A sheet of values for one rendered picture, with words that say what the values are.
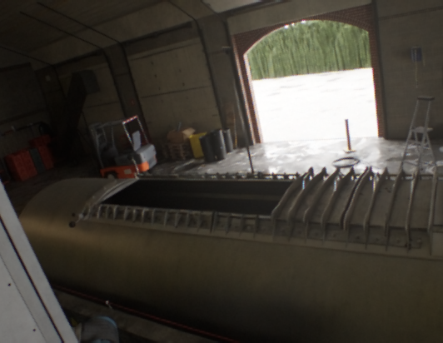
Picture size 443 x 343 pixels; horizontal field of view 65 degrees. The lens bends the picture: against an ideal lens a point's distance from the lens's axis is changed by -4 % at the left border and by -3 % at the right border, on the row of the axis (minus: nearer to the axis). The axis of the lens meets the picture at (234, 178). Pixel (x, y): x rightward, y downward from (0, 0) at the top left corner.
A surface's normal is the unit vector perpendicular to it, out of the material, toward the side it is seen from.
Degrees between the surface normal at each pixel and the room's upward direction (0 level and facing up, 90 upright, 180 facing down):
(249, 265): 48
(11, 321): 90
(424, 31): 90
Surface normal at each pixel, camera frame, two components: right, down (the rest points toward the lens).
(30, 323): 0.74, 0.08
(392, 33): -0.49, 0.40
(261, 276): -0.51, -0.28
